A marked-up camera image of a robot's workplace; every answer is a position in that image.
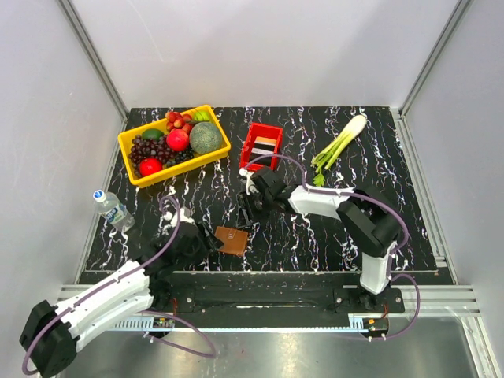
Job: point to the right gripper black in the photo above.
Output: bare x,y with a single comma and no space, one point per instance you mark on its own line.
244,217

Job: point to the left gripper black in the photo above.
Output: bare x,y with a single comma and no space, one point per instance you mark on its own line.
209,241

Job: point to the brown leather card holder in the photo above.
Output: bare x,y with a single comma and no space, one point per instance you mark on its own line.
233,240

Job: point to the red plastic card box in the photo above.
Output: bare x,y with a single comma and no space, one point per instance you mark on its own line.
263,130

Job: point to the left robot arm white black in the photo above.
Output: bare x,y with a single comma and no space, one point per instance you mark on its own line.
54,334

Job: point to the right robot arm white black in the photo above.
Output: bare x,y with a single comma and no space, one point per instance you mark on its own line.
365,216

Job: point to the green cantaloupe melon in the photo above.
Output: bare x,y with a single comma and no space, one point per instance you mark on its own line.
205,138

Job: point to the green celery stalk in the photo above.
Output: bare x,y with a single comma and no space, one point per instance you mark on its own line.
324,160

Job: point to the red apple lower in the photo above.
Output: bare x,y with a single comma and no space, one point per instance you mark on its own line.
149,166

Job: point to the red apple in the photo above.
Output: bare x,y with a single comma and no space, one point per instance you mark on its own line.
178,140
149,166

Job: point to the red apple upper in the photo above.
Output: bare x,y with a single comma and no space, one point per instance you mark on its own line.
178,140

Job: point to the dark purple grape bunch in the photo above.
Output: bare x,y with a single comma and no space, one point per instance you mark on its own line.
142,149

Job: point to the clear plastic water bottle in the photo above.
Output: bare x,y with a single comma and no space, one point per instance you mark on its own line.
115,213

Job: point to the red lychee cluster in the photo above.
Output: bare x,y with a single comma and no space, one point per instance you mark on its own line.
178,121

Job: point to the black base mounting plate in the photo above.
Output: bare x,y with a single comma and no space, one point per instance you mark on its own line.
335,299

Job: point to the dark green avocado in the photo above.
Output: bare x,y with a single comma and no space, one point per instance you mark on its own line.
152,133

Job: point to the black marble pattern mat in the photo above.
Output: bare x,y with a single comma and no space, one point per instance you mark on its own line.
279,242

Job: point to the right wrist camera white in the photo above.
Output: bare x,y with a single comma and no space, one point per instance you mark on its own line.
251,189

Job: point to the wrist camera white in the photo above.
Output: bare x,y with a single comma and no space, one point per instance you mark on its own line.
251,189
184,214

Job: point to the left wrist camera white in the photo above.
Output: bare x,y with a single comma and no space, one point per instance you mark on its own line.
184,214

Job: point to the aluminium frame rail front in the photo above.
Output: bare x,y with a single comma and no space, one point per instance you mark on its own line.
436,300

